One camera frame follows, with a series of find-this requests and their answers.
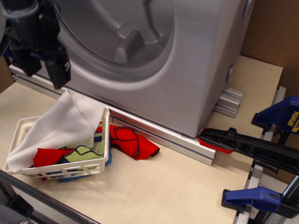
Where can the blue cloth under basket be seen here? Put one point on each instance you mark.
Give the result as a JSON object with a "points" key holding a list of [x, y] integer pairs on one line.
{"points": [[78, 177]]}

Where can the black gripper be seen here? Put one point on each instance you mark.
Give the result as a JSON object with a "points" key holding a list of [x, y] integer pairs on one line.
{"points": [[32, 25]]}

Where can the grey toy laundry machine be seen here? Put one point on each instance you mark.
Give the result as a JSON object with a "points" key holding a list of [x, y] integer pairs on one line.
{"points": [[165, 61]]}

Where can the black table frame bar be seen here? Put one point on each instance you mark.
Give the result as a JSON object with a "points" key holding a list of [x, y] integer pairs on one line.
{"points": [[22, 204]]}

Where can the blue clamp handle lower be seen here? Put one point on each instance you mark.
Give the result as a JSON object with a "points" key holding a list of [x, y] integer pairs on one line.
{"points": [[260, 198]]}

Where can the long aluminium rail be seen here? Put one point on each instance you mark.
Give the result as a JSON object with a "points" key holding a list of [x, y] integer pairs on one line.
{"points": [[188, 146]]}

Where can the grey cloth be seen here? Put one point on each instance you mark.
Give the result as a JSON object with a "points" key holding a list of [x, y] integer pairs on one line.
{"points": [[71, 121]]}

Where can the cardboard box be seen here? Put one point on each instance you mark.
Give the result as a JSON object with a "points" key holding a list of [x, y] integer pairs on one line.
{"points": [[273, 37]]}

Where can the blue Irwin clamp upper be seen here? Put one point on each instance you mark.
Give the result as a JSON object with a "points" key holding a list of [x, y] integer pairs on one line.
{"points": [[284, 115]]}

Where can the red cloth on table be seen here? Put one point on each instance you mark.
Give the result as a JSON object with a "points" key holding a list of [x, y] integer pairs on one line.
{"points": [[132, 144]]}

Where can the red cloth in basket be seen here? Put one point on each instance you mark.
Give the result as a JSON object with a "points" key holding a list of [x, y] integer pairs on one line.
{"points": [[47, 157]]}

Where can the short aluminium rail block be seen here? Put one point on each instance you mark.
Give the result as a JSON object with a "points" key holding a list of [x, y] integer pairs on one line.
{"points": [[229, 102]]}

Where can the green cloth in basket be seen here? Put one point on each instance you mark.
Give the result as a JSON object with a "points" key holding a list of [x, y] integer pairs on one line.
{"points": [[84, 153]]}

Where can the black red clamp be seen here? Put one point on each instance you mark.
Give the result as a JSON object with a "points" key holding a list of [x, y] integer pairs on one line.
{"points": [[265, 153]]}

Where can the white plastic basket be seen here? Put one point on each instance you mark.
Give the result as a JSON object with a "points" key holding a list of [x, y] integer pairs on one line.
{"points": [[64, 169]]}

